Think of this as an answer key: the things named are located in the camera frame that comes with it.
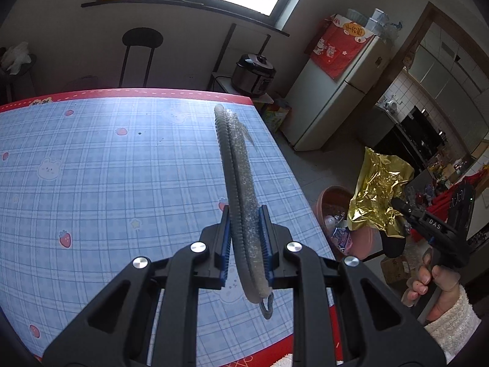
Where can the black kitchen stove oven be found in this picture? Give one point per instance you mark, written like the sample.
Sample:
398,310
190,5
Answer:
414,140

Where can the black round stool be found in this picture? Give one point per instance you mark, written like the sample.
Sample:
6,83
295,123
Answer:
140,37

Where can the red cloth on refrigerator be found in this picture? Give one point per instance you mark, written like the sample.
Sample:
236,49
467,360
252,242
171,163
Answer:
336,44

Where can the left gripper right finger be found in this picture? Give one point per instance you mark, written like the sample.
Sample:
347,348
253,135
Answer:
343,315

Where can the gold foil wrapper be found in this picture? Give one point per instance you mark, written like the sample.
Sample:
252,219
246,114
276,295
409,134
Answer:
382,178

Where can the white refrigerator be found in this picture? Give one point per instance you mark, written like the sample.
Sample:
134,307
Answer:
320,104

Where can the green printed shopping bag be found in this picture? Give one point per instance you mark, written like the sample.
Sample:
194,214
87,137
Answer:
274,115

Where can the cardboard box on floor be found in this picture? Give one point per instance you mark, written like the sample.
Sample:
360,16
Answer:
395,270

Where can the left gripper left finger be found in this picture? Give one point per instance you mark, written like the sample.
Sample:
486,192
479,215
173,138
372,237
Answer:
147,314

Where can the blue plaid tablecloth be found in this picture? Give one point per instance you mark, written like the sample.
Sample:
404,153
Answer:
93,180

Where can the silver black pressure cooker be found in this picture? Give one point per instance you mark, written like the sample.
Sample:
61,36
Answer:
252,75

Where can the white plastic bag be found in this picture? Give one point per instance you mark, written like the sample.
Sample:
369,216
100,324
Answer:
14,57

